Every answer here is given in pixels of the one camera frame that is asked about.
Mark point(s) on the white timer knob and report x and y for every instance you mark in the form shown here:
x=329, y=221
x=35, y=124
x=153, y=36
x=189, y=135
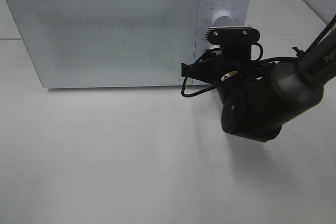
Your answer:
x=214, y=48

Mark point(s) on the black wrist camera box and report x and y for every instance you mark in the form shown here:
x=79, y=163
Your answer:
x=235, y=41

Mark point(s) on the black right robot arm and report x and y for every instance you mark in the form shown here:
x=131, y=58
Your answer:
x=260, y=95

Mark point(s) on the upper white power knob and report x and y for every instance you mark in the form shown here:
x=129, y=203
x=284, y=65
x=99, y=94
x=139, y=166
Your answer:
x=222, y=18

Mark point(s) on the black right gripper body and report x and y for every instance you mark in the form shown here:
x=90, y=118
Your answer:
x=220, y=72

